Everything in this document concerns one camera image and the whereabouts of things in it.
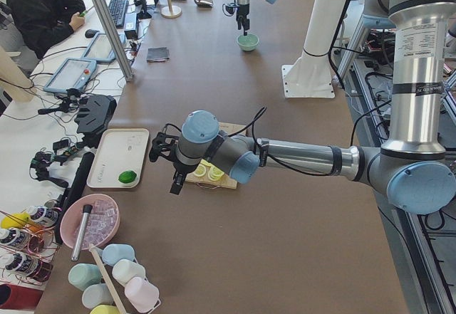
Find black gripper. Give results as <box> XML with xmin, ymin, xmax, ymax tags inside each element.
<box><xmin>170</xmin><ymin>157</ymin><xmax>189</xmax><ymax>195</ymax></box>
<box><xmin>236</xmin><ymin>4</ymin><xmax>249</xmax><ymax>36</ymax></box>

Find light green bowl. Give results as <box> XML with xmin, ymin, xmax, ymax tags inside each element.
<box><xmin>237</xmin><ymin>33</ymin><xmax>259</xmax><ymax>52</ymax></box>

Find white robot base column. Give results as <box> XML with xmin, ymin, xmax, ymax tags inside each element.
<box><xmin>281</xmin><ymin>0</ymin><xmax>349</xmax><ymax>98</ymax></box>

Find metal muddler in bowl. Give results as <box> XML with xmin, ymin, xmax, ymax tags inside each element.
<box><xmin>71</xmin><ymin>204</ymin><xmax>93</xmax><ymax>262</ymax></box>

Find pink ribbed bowl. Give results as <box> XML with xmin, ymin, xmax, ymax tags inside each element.
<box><xmin>60</xmin><ymin>194</ymin><xmax>120</xmax><ymax>250</ymax></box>

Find lemon slice upper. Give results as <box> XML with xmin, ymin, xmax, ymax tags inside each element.
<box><xmin>193</xmin><ymin>163</ymin><xmax>211</xmax><ymax>178</ymax></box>

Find lemon slice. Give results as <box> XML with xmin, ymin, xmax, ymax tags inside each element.
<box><xmin>207</xmin><ymin>165</ymin><xmax>224</xmax><ymax>182</ymax></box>
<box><xmin>193</xmin><ymin>163</ymin><xmax>211</xmax><ymax>178</ymax></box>

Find lemon slice lower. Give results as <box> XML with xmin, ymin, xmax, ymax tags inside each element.
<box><xmin>207</xmin><ymin>165</ymin><xmax>224</xmax><ymax>182</ymax></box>

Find metal ice scoop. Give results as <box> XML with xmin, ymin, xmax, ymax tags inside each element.
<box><xmin>193</xmin><ymin>0</ymin><xmax>214</xmax><ymax>8</ymax></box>

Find wooden cutting board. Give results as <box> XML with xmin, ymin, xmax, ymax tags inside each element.
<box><xmin>185</xmin><ymin>122</ymin><xmax>247</xmax><ymax>189</ymax></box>

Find green lime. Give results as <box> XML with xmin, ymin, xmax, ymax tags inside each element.
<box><xmin>118</xmin><ymin>170</ymin><xmax>137</xmax><ymax>184</ymax></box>

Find cream rabbit tray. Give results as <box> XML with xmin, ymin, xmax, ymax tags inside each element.
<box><xmin>86</xmin><ymin>128</ymin><xmax>149</xmax><ymax>189</ymax></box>

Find clear ice cubes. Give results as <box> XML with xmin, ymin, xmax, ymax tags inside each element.
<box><xmin>82</xmin><ymin>200</ymin><xmax>119</xmax><ymax>250</ymax></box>

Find grey folded cloth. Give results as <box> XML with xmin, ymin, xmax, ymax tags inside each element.
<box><xmin>146</xmin><ymin>47</ymin><xmax>170</xmax><ymax>63</ymax></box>

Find light blue cup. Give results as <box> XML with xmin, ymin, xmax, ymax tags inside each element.
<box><xmin>102</xmin><ymin>244</ymin><xmax>135</xmax><ymax>266</ymax></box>

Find cream white cup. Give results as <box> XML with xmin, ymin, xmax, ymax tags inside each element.
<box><xmin>112</xmin><ymin>259</ymin><xmax>146</xmax><ymax>286</ymax></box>

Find pink cup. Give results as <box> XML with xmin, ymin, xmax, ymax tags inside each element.
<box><xmin>124</xmin><ymin>277</ymin><xmax>161</xmax><ymax>313</ymax></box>

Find black keyboard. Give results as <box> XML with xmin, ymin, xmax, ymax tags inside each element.
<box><xmin>108</xmin><ymin>0</ymin><xmax>129</xmax><ymax>28</ymax></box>

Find green cup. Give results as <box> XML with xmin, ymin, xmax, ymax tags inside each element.
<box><xmin>68</xmin><ymin>263</ymin><xmax>102</xmax><ymax>291</ymax></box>

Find grey blue cup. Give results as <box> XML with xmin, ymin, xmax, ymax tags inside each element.
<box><xmin>81</xmin><ymin>283</ymin><xmax>114</xmax><ymax>309</ymax></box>

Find teach pendant far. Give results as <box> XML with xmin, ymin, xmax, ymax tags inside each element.
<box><xmin>82</xmin><ymin>32</ymin><xmax>115</xmax><ymax>64</ymax></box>

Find teach pendant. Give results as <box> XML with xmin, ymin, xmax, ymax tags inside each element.
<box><xmin>82</xmin><ymin>32</ymin><xmax>115</xmax><ymax>64</ymax></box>
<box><xmin>43</xmin><ymin>58</ymin><xmax>97</xmax><ymax>94</ymax></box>

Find yellow cup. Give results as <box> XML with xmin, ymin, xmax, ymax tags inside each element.
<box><xmin>90</xmin><ymin>305</ymin><xmax>120</xmax><ymax>314</ymax></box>

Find teach pendant near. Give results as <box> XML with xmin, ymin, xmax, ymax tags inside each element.
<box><xmin>43</xmin><ymin>58</ymin><xmax>97</xmax><ymax>94</ymax></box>

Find person in black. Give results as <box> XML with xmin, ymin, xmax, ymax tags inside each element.
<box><xmin>6</xmin><ymin>0</ymin><xmax>86</xmax><ymax>59</ymax></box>

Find wooden rack handle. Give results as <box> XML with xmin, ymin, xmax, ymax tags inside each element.
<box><xmin>89</xmin><ymin>244</ymin><xmax>127</xmax><ymax>314</ymax></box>

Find aluminium frame post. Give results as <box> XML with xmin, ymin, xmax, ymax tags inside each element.
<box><xmin>92</xmin><ymin>0</ymin><xmax>134</xmax><ymax>82</ymax></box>

